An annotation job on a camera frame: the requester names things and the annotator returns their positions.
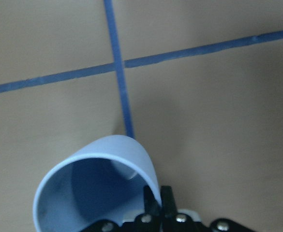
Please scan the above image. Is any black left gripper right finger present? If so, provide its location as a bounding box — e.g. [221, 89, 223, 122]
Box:
[161, 186, 178, 218]

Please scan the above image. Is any blue plastic cup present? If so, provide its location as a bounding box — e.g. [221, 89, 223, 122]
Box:
[33, 135, 161, 232]

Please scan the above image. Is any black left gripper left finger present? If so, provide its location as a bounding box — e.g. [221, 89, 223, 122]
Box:
[143, 185, 160, 217]

